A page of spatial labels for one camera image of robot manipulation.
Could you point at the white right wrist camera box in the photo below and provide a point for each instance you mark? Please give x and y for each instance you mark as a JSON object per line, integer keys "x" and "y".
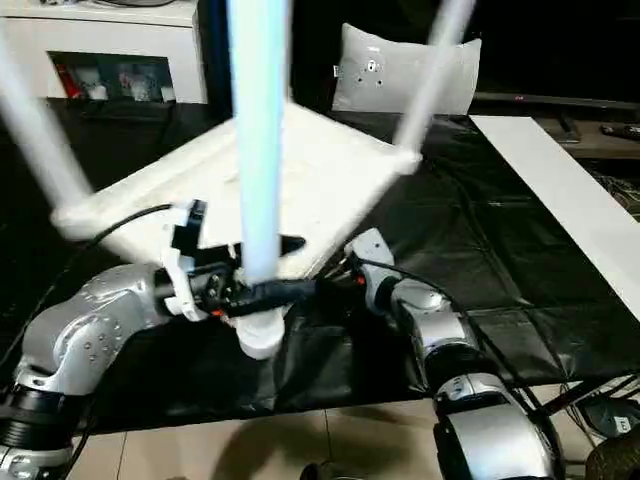
{"x": 375, "y": 250}

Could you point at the black bar with red mark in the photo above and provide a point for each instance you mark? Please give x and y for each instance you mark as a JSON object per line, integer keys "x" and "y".
{"x": 550, "y": 99}

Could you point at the dark power adapter box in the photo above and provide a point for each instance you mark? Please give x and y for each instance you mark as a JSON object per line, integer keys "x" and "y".
{"x": 605, "y": 417}

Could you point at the black quilted mat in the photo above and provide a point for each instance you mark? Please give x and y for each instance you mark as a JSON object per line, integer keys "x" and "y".
{"x": 500, "y": 240}

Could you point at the white plastic table top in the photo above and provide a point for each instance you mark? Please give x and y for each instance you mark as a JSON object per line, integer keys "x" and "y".
{"x": 325, "y": 175}

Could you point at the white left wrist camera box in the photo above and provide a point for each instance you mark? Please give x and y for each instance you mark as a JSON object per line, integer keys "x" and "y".
{"x": 175, "y": 260}

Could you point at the brown woven pouf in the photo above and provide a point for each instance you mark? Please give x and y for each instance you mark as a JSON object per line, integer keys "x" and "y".
{"x": 615, "y": 460}

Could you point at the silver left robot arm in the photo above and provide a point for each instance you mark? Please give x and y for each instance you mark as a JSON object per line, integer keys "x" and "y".
{"x": 90, "y": 320}

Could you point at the white sideboard with glass doors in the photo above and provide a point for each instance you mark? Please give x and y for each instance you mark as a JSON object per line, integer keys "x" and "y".
{"x": 125, "y": 35}

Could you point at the grey cushion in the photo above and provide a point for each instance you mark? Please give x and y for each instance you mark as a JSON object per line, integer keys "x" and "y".
{"x": 395, "y": 75}

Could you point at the white plastic table leg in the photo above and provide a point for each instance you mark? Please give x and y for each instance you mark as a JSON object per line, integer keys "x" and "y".
{"x": 435, "y": 75}
{"x": 260, "y": 125}
{"x": 35, "y": 130}

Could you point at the black remote control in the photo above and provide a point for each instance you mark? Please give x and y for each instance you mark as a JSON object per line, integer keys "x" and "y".
{"x": 620, "y": 131}

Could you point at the white flat panel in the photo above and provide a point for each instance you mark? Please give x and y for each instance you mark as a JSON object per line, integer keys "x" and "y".
{"x": 560, "y": 190}

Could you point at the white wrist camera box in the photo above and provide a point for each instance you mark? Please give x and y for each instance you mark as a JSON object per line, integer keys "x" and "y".
{"x": 175, "y": 260}
{"x": 375, "y": 250}

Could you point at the black cabinet with gold label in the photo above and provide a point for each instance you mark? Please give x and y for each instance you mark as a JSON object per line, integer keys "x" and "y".
{"x": 310, "y": 60}

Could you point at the black metal stand leg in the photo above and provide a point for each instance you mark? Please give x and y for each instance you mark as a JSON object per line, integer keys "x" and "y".
{"x": 590, "y": 395}

